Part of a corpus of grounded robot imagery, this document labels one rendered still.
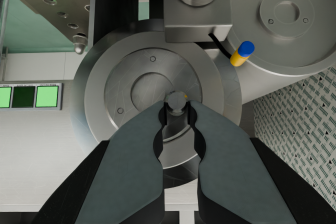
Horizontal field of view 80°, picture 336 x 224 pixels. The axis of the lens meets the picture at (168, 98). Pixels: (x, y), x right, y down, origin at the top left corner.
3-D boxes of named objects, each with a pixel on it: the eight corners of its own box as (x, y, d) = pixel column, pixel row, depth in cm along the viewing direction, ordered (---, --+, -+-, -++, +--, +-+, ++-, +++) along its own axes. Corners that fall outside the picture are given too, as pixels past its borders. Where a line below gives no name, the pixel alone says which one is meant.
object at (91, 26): (101, -111, 22) (92, 50, 19) (138, 14, 45) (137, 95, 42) (96, -111, 22) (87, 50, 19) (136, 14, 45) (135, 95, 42)
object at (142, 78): (136, 30, 16) (219, 75, 15) (140, 41, 18) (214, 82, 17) (83, 110, 15) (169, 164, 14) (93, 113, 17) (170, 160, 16)
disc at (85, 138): (239, 18, 18) (246, 193, 16) (237, 21, 19) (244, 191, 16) (77, 17, 19) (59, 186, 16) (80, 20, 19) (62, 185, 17)
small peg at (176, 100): (189, 111, 12) (166, 113, 12) (186, 115, 15) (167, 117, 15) (186, 88, 12) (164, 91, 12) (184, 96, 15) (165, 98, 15)
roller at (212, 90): (223, 30, 17) (226, 172, 15) (193, 91, 43) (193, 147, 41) (90, 29, 18) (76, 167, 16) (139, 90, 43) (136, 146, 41)
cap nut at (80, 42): (84, 34, 51) (83, 51, 51) (90, 41, 55) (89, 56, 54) (70, 35, 51) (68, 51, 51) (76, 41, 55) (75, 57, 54)
